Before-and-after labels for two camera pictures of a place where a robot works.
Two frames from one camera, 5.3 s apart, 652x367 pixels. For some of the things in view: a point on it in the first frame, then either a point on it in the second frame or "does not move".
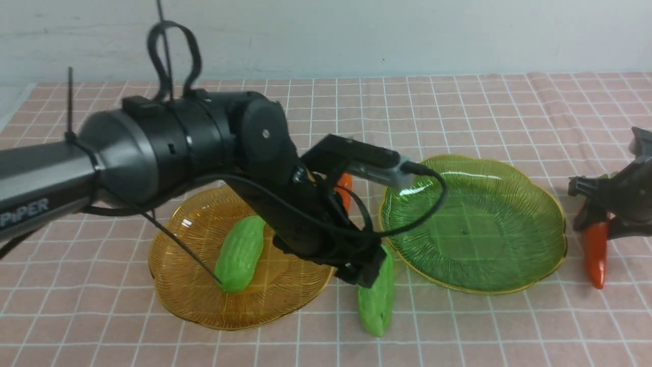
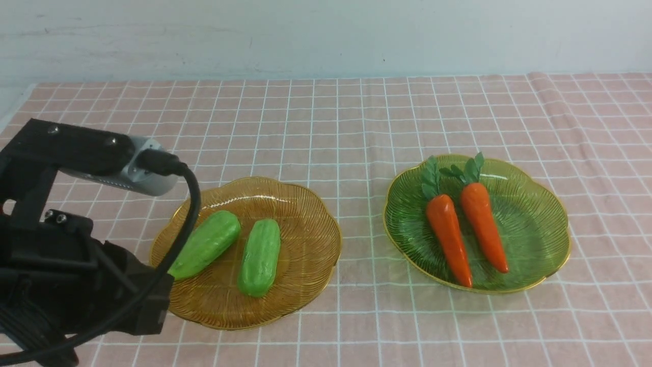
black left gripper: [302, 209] → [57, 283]
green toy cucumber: [376, 304] → [260, 258]
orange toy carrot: [596, 239] → [479, 212]
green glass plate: [499, 230] does not move
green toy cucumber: [239, 254] → [213, 236]
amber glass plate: [184, 257] does not move
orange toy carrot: [345, 180] → [440, 211]
